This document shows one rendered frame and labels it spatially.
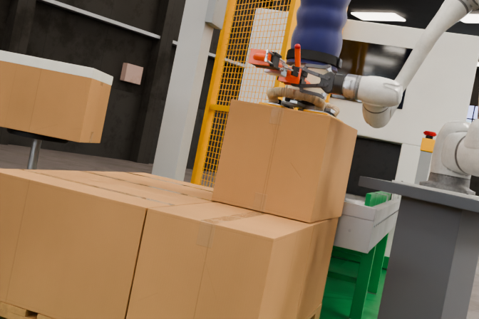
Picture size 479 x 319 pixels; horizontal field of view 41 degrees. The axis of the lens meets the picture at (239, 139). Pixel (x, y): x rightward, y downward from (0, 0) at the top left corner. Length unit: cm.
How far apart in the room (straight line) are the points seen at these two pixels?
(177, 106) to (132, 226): 214
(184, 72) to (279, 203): 181
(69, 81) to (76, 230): 161
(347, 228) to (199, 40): 162
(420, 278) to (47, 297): 135
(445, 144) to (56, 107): 201
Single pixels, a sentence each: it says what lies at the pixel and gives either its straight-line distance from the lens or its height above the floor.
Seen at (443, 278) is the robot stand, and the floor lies 44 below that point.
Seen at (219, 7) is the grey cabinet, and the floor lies 159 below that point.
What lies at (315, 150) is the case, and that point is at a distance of 240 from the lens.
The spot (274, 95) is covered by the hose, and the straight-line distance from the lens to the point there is 259.
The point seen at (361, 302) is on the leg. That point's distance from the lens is 347.
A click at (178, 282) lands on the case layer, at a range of 194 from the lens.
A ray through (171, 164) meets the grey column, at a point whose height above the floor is 57.
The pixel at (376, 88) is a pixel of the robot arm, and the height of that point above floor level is 107.
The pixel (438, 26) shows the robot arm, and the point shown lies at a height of 136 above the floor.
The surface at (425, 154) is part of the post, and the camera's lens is 359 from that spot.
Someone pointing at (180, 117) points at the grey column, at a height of 86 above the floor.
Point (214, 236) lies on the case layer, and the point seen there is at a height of 51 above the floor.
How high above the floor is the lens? 79
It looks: level
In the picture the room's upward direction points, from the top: 11 degrees clockwise
